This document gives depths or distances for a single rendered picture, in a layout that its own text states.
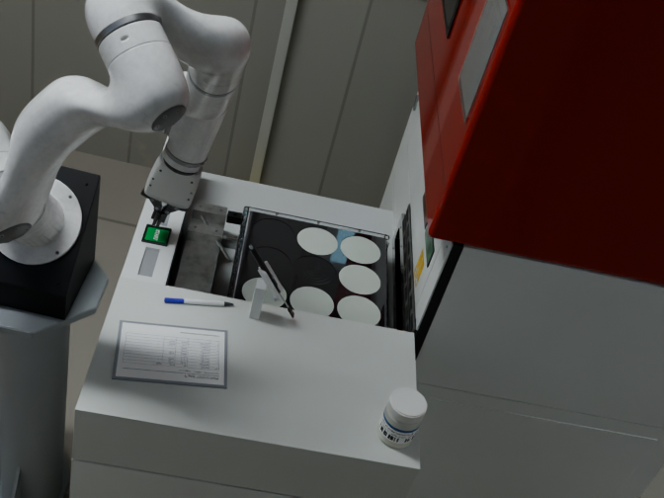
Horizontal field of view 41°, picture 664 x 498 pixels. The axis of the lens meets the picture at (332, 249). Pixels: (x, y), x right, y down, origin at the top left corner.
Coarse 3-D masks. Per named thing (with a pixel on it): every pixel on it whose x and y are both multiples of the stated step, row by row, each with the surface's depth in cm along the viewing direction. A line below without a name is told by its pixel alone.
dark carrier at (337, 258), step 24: (264, 216) 217; (264, 240) 210; (288, 240) 212; (384, 240) 221; (240, 264) 202; (288, 264) 206; (312, 264) 208; (336, 264) 210; (360, 264) 212; (384, 264) 214; (240, 288) 196; (288, 288) 200; (336, 288) 203; (384, 288) 207; (336, 312) 197; (384, 312) 201
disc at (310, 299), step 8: (304, 288) 201; (312, 288) 202; (296, 296) 198; (304, 296) 199; (312, 296) 199; (320, 296) 200; (328, 296) 200; (296, 304) 196; (304, 304) 197; (312, 304) 197; (320, 304) 198; (328, 304) 199; (312, 312) 196; (320, 312) 196; (328, 312) 197
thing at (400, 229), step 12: (396, 228) 226; (396, 240) 226; (396, 252) 223; (396, 264) 219; (396, 276) 216; (396, 288) 212; (408, 288) 202; (396, 300) 209; (408, 300) 199; (396, 312) 206; (408, 312) 196; (396, 324) 203; (408, 324) 193
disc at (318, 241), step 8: (304, 232) 216; (312, 232) 217; (320, 232) 217; (328, 232) 218; (304, 240) 214; (312, 240) 214; (320, 240) 215; (328, 240) 216; (336, 240) 216; (304, 248) 211; (312, 248) 212; (320, 248) 213; (328, 248) 213; (336, 248) 214
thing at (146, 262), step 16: (144, 208) 200; (144, 224) 196; (160, 224) 198; (176, 224) 198; (176, 240) 194; (128, 256) 187; (144, 256) 189; (160, 256) 189; (128, 272) 184; (144, 272) 185; (160, 272) 186
